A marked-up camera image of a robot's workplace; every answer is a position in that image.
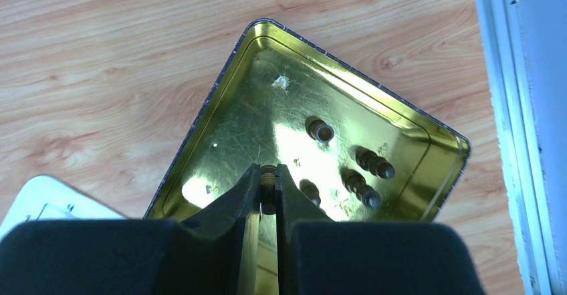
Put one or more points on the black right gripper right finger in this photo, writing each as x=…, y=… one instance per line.
x=317, y=255

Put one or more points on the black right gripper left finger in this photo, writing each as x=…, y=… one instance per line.
x=211, y=252

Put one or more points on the dark piece from tin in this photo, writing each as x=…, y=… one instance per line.
x=267, y=189

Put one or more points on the yellow tin box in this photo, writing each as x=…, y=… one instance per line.
x=256, y=113

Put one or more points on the green white chess mat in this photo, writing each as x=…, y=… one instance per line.
x=47, y=198

